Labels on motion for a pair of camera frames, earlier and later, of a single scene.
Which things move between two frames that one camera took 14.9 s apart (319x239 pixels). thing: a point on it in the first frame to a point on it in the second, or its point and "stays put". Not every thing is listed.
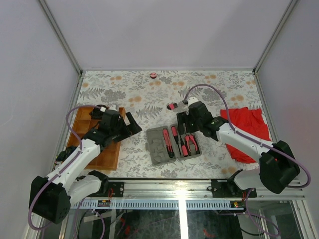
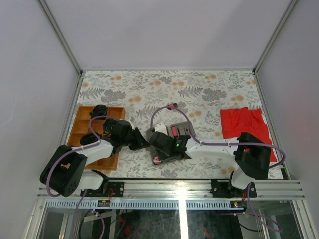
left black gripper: [130, 130] to [141, 141]
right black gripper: [183, 118] to [162, 156]
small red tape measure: [153, 75] to [156, 160]
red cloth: [250, 121] stays put
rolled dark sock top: [96, 114] stays put
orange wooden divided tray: [107, 158] stays put
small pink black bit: [172, 106] stays put
